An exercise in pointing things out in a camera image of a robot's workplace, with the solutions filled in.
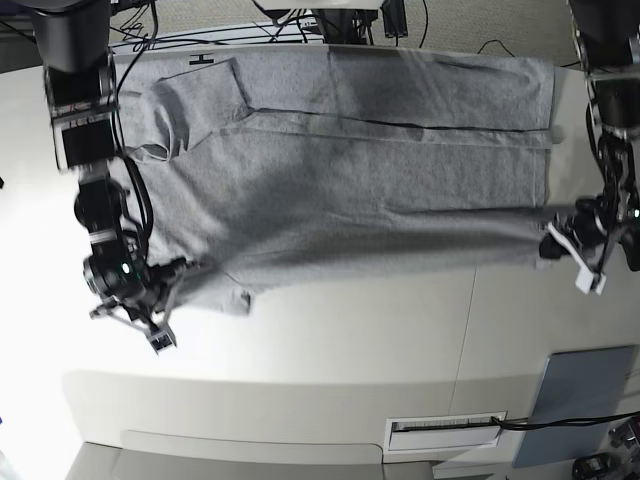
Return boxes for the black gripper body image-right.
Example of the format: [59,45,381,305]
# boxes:
[554,197,630,250]

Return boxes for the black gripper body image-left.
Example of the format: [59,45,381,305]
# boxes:
[83,255,173,315]

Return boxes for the grey T-shirt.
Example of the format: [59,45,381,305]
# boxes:
[119,48,555,315]

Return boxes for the black computer mouse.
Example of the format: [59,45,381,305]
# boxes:
[620,232,640,272]

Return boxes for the grey laptop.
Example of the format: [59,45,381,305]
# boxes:
[512,345,636,469]

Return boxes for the black device bottom right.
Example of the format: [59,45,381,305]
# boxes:
[571,453,625,480]

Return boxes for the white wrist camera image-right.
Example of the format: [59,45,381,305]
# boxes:
[575,269,607,295]

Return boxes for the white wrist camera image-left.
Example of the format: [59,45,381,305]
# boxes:
[147,327,177,355]

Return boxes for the black cable to laptop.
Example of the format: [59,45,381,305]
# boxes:
[492,412,640,431]

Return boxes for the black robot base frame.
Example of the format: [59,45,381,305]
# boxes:
[109,0,431,51]

